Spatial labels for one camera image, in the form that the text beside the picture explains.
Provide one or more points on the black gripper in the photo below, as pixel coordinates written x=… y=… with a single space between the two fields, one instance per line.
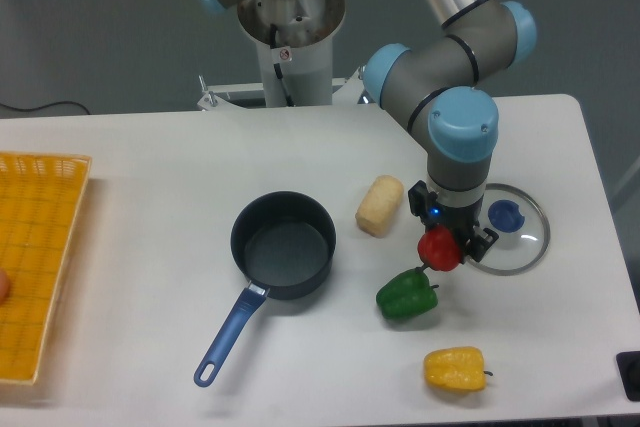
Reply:
x=458 y=211

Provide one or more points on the red bell pepper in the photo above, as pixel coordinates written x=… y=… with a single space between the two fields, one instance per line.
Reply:
x=438 y=250

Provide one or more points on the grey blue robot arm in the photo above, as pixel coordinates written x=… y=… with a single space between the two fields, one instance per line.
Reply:
x=432 y=94

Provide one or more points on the green bell pepper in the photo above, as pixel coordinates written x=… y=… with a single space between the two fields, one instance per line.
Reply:
x=407 y=295

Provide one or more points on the yellow bell pepper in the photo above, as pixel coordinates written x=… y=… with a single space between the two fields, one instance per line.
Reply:
x=456 y=369

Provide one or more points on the glass lid with blue knob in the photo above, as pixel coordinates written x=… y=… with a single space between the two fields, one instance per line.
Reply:
x=521 y=225

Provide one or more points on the beige bread roll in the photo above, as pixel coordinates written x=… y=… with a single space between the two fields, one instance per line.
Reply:
x=378 y=207

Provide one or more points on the black device at table edge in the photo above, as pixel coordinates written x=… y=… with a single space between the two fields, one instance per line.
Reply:
x=628 y=366

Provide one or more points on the yellow woven basket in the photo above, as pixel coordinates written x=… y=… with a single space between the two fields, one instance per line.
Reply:
x=41 y=197

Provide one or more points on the dark pot with blue handle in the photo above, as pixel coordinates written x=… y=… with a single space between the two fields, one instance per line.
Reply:
x=283 y=242

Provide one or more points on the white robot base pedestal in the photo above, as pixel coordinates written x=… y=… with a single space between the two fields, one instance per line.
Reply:
x=294 y=48

